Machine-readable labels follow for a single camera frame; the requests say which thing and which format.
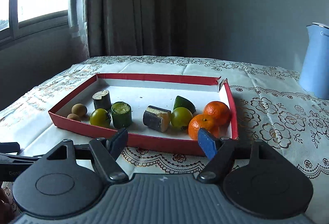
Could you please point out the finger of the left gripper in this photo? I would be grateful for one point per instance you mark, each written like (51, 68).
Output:
(9, 147)

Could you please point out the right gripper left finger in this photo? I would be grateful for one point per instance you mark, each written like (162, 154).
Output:
(103, 154)

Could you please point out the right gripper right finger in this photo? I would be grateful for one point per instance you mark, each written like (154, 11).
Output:
(222, 153)

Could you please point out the orange mandarin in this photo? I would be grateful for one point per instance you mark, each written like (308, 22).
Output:
(203, 121)
(219, 111)

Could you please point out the green tomato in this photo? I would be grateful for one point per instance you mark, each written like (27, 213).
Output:
(180, 118)
(101, 118)

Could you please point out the green cucumber piece cut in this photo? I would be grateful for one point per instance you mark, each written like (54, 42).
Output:
(121, 113)

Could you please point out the brown longan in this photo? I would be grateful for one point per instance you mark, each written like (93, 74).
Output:
(79, 109)
(73, 116)

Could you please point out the dark sugarcane piece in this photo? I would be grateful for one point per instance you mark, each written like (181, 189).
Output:
(157, 118)
(101, 99)

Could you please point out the dark green cucumber end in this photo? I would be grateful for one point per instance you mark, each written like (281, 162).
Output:
(183, 102)

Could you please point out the floral white tablecloth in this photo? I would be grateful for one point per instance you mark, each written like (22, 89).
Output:
(270, 106)

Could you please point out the red shallow cardboard box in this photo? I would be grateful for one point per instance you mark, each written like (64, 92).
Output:
(141, 91)

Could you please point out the light blue electric kettle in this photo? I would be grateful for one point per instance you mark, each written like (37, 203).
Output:
(314, 73)

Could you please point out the brown patterned curtain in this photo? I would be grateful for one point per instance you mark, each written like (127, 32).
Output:
(128, 27)

